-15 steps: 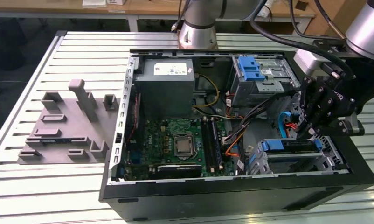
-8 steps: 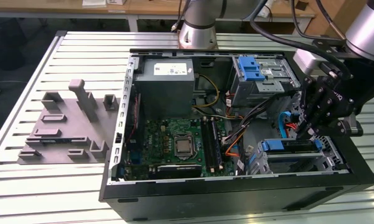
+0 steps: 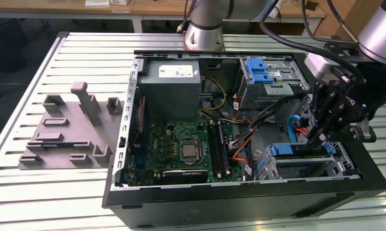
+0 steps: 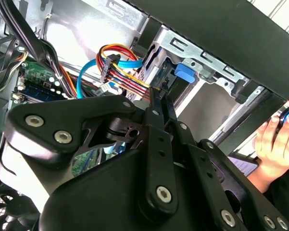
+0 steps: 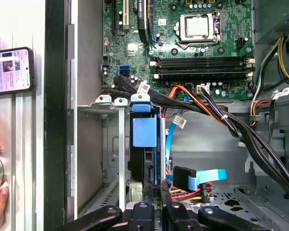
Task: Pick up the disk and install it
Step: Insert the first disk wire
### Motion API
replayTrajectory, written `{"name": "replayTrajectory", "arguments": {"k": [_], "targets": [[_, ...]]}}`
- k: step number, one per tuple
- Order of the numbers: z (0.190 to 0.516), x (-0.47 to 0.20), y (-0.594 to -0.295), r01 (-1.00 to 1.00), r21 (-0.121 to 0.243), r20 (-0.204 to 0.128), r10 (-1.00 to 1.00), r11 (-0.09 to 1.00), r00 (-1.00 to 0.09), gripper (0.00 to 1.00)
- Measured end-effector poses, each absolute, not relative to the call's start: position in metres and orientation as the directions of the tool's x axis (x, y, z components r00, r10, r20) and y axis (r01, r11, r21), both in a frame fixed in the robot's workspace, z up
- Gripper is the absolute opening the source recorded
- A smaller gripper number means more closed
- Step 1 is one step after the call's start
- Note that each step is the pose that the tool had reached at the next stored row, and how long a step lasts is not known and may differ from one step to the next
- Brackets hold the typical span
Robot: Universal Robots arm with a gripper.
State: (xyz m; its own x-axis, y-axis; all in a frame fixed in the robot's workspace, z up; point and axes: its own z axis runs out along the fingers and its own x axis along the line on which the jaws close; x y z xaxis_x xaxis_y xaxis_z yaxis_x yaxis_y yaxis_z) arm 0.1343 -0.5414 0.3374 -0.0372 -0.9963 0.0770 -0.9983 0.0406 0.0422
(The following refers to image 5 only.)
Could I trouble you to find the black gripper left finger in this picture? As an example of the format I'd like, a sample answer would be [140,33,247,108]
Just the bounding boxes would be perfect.
[56,184,155,231]

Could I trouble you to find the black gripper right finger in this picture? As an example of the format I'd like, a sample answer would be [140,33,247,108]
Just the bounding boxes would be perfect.
[159,179,264,231]

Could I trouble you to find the hard disk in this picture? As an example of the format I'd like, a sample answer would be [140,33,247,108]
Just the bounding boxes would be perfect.
[127,101,169,193]

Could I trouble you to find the silver disk bay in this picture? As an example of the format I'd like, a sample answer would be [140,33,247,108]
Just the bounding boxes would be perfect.
[76,93,169,212]

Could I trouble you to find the black open PC case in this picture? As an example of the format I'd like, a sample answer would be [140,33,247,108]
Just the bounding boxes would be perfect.
[44,0,289,231]

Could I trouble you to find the black RAM slot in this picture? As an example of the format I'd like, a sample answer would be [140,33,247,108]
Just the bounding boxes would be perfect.
[153,73,253,81]
[150,62,255,68]
[153,68,255,74]
[150,56,255,63]

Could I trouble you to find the metal socket cover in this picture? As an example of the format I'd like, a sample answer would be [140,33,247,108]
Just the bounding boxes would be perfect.
[179,12,222,45]

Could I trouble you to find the green motherboard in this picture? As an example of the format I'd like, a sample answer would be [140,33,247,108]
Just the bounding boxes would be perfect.
[102,0,255,101]

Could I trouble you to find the silver CPU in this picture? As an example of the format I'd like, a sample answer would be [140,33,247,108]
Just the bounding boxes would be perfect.
[185,16,210,39]

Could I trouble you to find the black graphics card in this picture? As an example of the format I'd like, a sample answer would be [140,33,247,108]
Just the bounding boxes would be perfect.
[134,0,154,44]

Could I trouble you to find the smartphone in black case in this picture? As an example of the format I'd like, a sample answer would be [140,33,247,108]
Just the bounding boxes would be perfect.
[0,47,35,96]

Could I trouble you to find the black expansion slot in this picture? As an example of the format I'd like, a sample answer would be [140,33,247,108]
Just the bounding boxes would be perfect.
[112,0,119,34]

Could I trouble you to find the beige expansion slot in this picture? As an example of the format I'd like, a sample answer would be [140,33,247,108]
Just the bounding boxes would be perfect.
[122,0,130,31]

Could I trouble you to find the grey power supply unit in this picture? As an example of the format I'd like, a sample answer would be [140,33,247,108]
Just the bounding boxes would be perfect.
[253,0,289,44]

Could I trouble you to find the red yellow power wire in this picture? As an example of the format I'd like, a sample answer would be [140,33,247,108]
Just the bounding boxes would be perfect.
[169,181,214,204]

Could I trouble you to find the blue data wire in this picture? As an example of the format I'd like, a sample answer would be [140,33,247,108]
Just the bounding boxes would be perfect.
[165,93,228,192]

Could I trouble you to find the black cable bundle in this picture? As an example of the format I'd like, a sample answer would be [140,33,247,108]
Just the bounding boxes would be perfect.
[101,74,289,200]

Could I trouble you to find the orange wire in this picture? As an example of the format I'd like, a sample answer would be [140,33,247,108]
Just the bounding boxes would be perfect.
[168,84,224,123]

